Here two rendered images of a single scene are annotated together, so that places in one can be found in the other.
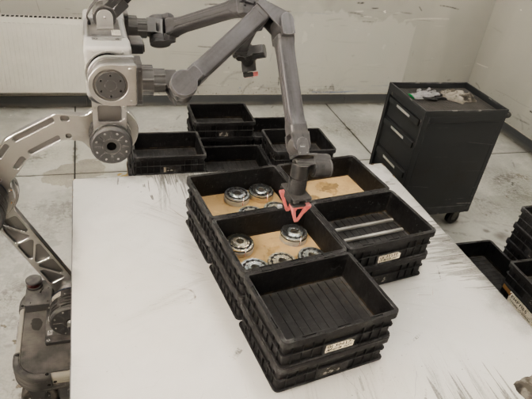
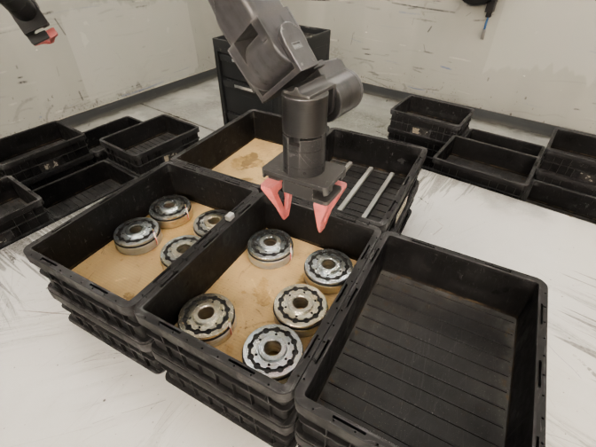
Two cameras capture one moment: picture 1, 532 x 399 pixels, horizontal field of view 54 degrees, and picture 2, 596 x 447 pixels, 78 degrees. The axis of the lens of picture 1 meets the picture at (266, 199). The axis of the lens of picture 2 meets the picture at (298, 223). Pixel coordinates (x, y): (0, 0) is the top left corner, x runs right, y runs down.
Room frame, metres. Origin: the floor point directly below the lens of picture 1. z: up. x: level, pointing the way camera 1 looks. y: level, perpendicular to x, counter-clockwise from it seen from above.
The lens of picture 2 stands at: (1.03, 0.15, 1.42)
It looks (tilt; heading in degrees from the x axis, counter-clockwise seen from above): 39 degrees down; 327
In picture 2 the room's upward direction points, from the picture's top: straight up
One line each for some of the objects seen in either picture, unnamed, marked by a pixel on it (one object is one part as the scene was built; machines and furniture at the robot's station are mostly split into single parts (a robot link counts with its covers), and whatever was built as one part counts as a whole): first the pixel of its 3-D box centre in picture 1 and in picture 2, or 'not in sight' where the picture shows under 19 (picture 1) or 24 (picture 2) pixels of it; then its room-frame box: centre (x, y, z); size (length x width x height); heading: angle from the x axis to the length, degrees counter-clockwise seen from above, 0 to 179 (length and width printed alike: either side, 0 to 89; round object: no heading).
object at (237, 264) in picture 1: (278, 237); (271, 269); (1.45, -0.06, 0.92); 0.40 x 0.30 x 0.02; 119
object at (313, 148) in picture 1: (293, 170); (160, 170); (2.89, -0.15, 0.37); 0.40 x 0.30 x 0.45; 111
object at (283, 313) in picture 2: (282, 261); (300, 304); (1.39, -0.09, 0.86); 0.10 x 0.10 x 0.01
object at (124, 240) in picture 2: (237, 194); (137, 231); (1.78, 0.12, 0.86); 0.10 x 0.10 x 0.01
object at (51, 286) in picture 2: (244, 202); (160, 239); (1.72, 0.08, 0.87); 0.40 x 0.30 x 0.11; 119
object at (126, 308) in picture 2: (245, 191); (153, 221); (1.72, 0.08, 0.92); 0.40 x 0.30 x 0.02; 119
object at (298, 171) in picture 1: (302, 169); (307, 110); (1.40, -0.10, 1.24); 0.07 x 0.06 x 0.07; 111
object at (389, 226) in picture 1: (368, 229); (350, 187); (1.65, -0.41, 0.87); 0.40 x 0.30 x 0.11; 119
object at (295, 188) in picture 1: (297, 185); (303, 155); (1.39, -0.09, 1.17); 0.10 x 0.07 x 0.07; 28
